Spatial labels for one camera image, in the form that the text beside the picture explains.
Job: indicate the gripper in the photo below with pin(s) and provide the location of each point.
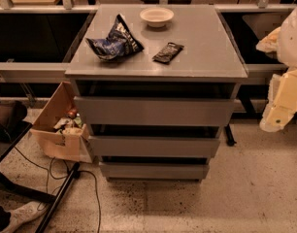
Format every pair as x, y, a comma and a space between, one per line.
292, 39

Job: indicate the grey top drawer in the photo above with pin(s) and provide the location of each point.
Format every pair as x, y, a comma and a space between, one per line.
157, 112

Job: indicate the white bowl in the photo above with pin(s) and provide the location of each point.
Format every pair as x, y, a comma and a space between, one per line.
156, 16

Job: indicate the grey bottom drawer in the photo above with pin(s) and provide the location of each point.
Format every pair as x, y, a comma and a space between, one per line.
153, 171

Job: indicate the grey middle drawer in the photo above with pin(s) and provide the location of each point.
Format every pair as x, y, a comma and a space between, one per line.
153, 146

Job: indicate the blue chip bag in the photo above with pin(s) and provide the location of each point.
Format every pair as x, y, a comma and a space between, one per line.
119, 43

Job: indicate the items in cardboard box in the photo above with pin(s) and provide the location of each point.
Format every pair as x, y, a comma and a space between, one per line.
70, 124

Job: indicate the dark bag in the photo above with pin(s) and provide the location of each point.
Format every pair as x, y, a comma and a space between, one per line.
12, 123

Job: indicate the grey drawer cabinet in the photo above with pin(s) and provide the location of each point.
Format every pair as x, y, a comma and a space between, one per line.
208, 67

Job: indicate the black snack bar wrapper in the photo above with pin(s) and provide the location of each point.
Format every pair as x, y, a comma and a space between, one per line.
170, 51

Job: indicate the grey drawer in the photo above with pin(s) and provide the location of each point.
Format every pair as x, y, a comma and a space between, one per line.
153, 146
157, 112
153, 171

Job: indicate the cardboard box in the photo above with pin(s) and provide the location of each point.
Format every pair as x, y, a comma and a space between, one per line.
67, 147

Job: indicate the black stand leg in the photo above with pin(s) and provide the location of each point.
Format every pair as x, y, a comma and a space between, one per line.
229, 136

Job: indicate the black table leg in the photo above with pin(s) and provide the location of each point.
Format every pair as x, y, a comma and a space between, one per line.
74, 173

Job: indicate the white shoe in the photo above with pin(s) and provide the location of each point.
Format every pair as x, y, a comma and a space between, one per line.
12, 220

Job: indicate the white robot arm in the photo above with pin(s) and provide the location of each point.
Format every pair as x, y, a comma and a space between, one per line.
283, 41

